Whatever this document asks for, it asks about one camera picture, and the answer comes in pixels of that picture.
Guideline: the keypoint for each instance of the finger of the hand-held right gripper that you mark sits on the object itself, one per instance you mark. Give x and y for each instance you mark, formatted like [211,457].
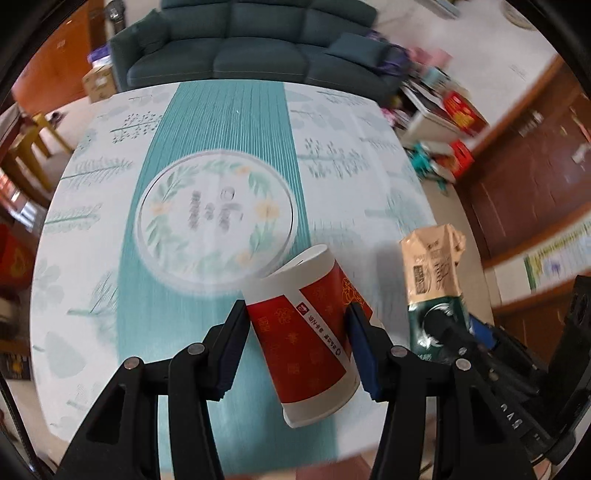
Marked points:
[482,334]
[448,327]

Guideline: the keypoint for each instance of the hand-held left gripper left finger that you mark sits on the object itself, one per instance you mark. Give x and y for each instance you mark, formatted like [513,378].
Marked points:
[233,350]

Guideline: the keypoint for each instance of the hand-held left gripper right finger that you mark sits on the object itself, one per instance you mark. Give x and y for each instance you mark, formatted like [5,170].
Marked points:
[364,355]

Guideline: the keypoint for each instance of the brown and green coffee bag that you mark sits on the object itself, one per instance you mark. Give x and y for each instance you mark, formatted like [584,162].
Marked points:
[429,277]

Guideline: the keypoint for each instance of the red and white paper cup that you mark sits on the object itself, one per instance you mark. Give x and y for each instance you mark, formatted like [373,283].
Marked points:
[304,341]

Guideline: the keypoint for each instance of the round floral table mat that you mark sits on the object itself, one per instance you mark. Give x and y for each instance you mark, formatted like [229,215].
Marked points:
[212,221]

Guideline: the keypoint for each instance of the leaf print tablecloth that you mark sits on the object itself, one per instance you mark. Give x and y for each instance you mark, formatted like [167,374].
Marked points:
[92,300]

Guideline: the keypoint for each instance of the teal ride-on toy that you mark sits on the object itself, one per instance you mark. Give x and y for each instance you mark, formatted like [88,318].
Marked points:
[429,161]

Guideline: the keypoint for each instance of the red gift bag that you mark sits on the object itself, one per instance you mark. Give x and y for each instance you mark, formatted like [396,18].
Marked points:
[463,159]

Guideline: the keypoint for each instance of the wooden door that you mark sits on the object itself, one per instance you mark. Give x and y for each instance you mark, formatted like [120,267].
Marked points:
[531,161]

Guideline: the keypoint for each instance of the white low cabinet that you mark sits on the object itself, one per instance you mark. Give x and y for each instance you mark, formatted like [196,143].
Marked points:
[429,120]

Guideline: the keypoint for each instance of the red gift box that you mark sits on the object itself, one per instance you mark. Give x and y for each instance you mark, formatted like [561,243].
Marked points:
[466,113]

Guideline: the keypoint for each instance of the dark floor mat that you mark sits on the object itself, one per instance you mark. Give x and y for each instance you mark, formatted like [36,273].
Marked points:
[14,365]

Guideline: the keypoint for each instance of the red bucket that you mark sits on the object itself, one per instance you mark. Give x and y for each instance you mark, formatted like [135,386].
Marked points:
[14,258]

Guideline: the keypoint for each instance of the purple bag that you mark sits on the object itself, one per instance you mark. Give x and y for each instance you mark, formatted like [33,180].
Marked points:
[392,55]

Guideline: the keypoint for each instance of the yellow plastic stool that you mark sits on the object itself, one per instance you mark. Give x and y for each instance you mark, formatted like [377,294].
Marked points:
[32,143]

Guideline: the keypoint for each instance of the dark blue cushion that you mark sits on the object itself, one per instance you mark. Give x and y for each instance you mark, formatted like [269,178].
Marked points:
[150,32]
[358,50]

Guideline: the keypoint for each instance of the dark blue sofa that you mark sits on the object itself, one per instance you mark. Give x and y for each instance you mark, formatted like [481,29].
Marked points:
[258,60]

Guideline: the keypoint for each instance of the cardboard box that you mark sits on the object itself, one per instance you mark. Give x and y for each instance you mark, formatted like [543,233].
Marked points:
[99,83]

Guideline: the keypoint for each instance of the blue box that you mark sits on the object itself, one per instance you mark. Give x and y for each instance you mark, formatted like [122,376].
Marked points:
[99,55]

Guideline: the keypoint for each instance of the wooden cabinet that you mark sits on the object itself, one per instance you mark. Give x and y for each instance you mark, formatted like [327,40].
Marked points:
[55,60]

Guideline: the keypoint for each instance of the black racket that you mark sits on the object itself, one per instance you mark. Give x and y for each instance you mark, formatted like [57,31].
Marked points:
[114,8]

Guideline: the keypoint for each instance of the wall poster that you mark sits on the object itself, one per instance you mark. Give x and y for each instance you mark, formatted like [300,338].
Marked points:
[554,258]

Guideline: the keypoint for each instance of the wall shelf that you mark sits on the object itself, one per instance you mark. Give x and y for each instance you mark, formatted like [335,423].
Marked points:
[448,7]

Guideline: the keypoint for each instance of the wall clock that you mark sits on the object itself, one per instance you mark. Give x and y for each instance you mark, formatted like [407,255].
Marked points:
[519,14]

